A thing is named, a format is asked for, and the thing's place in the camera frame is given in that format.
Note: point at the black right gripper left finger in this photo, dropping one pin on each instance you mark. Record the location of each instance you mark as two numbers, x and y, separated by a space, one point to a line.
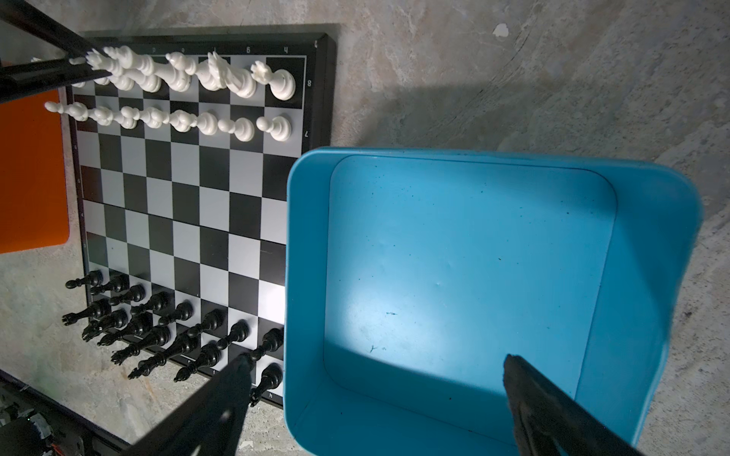
208 423

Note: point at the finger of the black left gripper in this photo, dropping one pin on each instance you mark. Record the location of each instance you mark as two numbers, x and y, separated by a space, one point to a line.
24 80

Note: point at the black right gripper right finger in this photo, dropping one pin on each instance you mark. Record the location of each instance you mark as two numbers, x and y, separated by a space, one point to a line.
546 421

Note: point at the white rook chess piece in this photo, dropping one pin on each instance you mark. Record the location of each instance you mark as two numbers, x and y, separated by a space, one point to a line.
281 82

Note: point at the white pawn far corner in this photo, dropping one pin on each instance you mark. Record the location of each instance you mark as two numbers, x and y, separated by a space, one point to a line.
77 111

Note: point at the black rook near corner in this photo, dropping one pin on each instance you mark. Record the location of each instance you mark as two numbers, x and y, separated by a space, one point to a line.
272 377

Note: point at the black pawn near corner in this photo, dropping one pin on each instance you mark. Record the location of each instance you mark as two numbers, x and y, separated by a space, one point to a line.
271 342

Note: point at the orange plastic tray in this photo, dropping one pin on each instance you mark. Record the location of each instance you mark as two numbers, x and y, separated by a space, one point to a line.
34 205

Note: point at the black and silver chessboard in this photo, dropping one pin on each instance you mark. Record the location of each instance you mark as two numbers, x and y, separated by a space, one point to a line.
184 227

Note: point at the blue plastic tray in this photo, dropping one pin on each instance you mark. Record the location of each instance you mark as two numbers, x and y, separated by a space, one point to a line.
412 274

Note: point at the white pawn right edge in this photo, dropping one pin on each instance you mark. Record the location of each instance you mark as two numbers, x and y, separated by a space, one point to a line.
279 128

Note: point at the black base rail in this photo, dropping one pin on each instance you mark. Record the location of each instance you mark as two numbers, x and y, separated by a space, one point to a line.
34 424

